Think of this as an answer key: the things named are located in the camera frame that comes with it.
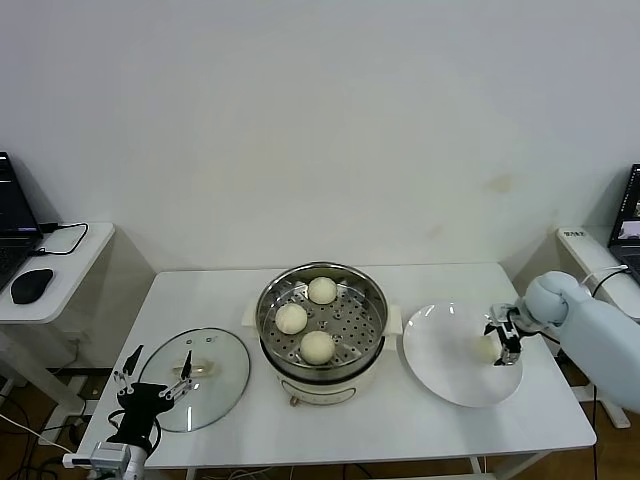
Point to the stainless steel steamer basket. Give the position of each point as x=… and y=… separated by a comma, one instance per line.
x=360, y=320

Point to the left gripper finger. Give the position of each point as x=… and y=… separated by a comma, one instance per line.
x=129, y=372
x=185, y=379

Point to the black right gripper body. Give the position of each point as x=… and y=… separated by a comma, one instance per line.
x=515, y=327

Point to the black laptop showing camera views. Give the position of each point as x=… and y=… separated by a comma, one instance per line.
x=627, y=215

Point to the white side table with label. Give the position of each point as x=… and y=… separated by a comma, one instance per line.
x=585, y=255

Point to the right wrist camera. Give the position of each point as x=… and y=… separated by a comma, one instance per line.
x=498, y=311

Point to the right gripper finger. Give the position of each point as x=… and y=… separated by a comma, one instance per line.
x=490, y=329
x=509, y=352

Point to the white round plate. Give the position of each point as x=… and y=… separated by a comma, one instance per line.
x=435, y=350

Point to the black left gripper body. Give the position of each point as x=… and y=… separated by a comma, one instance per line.
x=142, y=405

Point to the black computer mouse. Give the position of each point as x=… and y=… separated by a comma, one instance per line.
x=31, y=285

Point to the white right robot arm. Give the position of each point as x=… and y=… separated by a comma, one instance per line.
x=590, y=325

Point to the black laptop with dark screen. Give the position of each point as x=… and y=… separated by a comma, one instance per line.
x=15, y=200

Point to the round glass pot lid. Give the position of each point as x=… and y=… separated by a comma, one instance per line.
x=227, y=357

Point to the cream electric cooking pot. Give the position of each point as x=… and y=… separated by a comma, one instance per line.
x=320, y=389

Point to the white steamed baozi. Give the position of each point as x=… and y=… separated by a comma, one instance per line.
x=484, y=348
x=291, y=319
x=317, y=347
x=322, y=290

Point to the white side table with mouse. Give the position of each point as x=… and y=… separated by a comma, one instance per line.
x=75, y=280

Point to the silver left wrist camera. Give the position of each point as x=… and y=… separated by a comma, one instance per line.
x=110, y=454

